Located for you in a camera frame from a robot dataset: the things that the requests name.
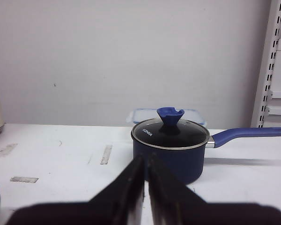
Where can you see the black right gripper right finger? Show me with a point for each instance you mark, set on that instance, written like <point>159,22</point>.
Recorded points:
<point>172,202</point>

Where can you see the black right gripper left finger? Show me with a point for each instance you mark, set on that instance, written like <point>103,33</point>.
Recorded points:
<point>120,203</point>

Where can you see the dark blue saucepan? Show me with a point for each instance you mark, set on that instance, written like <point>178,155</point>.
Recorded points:
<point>187,165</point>

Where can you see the glass pot lid blue knob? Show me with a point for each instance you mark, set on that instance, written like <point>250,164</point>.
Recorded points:
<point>169,131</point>

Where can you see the clear plastic food container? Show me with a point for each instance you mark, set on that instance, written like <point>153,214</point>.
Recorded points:
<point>141,114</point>

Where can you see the white slotted shelf upright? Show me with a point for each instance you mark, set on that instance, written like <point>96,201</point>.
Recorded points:
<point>267,104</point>

